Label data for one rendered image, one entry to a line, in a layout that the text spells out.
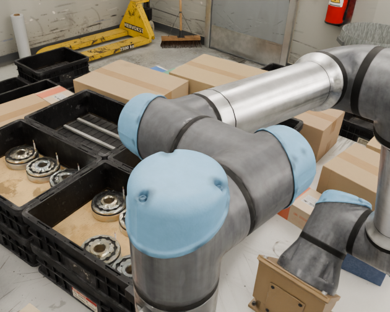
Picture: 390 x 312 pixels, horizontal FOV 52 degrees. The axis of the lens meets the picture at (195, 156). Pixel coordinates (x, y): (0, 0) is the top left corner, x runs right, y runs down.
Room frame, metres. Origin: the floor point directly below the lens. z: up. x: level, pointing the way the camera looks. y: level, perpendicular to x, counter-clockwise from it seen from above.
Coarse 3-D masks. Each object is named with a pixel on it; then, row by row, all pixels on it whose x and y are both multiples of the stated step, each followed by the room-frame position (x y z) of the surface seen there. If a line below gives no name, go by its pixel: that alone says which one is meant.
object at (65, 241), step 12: (96, 168) 0.94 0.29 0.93; (120, 168) 0.94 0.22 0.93; (72, 180) 0.87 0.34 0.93; (60, 192) 0.83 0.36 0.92; (36, 204) 0.77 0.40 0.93; (24, 216) 0.72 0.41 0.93; (36, 228) 0.70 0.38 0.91; (48, 228) 0.69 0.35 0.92; (60, 240) 0.65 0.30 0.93; (72, 252) 0.63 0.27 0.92; (84, 252) 0.62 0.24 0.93; (96, 264) 0.59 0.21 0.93; (108, 276) 0.57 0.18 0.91; (120, 276) 0.55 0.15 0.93
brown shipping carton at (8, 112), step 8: (32, 96) 1.50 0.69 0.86; (8, 104) 1.42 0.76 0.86; (16, 104) 1.42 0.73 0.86; (24, 104) 1.43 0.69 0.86; (32, 104) 1.43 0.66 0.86; (40, 104) 1.43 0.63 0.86; (48, 104) 1.44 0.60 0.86; (0, 112) 1.35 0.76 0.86; (8, 112) 1.36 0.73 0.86; (16, 112) 1.36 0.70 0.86; (24, 112) 1.36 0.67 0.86; (32, 112) 1.37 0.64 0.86; (0, 120) 1.29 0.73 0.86; (8, 120) 1.30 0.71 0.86
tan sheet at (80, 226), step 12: (72, 216) 0.83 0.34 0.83; (84, 216) 0.84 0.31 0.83; (60, 228) 0.78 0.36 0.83; (72, 228) 0.78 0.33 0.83; (84, 228) 0.79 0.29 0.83; (96, 228) 0.79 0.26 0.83; (108, 228) 0.79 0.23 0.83; (72, 240) 0.74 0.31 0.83; (84, 240) 0.74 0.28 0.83; (120, 240) 0.75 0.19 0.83
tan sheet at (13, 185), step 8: (0, 160) 1.08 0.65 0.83; (0, 168) 1.04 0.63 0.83; (8, 168) 1.04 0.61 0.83; (64, 168) 1.05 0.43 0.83; (0, 176) 1.00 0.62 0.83; (8, 176) 1.00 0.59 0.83; (16, 176) 1.00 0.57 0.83; (24, 176) 1.00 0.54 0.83; (0, 184) 0.96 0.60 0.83; (8, 184) 0.96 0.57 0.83; (16, 184) 0.96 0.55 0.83; (24, 184) 0.96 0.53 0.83; (32, 184) 0.96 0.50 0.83; (40, 184) 0.97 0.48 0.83; (48, 184) 0.97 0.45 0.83; (0, 192) 0.92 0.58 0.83; (8, 192) 0.92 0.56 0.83; (16, 192) 0.93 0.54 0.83; (24, 192) 0.93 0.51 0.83; (32, 192) 0.93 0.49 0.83; (40, 192) 0.93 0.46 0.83; (16, 200) 0.89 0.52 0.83; (24, 200) 0.89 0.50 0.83
